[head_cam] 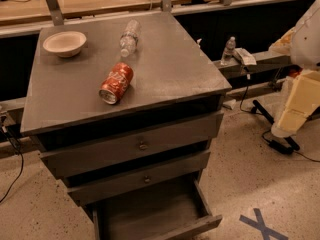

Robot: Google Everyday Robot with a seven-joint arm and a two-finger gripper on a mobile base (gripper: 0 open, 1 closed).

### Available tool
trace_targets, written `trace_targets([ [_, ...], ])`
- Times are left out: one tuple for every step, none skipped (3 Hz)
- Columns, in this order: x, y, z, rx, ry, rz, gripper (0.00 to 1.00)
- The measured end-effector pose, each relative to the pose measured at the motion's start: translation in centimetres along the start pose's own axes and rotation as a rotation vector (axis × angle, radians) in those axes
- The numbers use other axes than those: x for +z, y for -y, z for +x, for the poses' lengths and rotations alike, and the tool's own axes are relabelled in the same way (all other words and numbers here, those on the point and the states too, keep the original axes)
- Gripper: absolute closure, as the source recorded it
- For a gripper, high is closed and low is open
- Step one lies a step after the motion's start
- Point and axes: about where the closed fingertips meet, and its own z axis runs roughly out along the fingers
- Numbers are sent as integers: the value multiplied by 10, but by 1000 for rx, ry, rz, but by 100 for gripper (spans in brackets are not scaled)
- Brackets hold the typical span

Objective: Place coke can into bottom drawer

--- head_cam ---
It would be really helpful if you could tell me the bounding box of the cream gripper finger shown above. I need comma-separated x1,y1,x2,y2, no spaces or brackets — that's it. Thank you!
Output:
271,70,320,138

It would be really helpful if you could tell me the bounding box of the red coke can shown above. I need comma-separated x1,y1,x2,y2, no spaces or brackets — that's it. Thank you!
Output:
99,62,134,105

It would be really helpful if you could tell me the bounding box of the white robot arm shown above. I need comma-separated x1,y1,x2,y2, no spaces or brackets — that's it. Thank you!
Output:
269,0,320,137

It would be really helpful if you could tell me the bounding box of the open grey bottom drawer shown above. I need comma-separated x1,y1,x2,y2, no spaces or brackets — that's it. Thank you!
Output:
93,176,222,240

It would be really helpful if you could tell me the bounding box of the grey drawer cabinet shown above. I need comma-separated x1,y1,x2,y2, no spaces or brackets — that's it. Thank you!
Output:
19,11,233,240

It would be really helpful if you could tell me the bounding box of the grey middle drawer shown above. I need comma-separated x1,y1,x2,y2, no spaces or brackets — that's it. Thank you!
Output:
68,150,210,206

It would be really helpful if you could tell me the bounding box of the grey top drawer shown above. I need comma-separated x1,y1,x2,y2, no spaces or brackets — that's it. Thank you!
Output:
41,112,223,178

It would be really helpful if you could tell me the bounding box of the white paper packet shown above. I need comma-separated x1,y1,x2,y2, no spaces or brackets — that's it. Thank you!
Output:
234,48,257,66

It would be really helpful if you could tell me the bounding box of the small upright water bottle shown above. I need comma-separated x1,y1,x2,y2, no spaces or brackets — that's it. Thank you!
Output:
220,36,236,65

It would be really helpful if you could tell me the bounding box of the clear plastic water bottle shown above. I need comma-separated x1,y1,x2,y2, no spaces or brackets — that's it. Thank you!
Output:
119,19,141,57

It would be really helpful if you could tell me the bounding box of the white paper bowl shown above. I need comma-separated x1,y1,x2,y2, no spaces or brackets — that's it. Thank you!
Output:
43,31,87,58

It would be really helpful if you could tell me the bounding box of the black cable on floor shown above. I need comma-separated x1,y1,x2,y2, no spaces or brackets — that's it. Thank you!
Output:
0,127,25,204

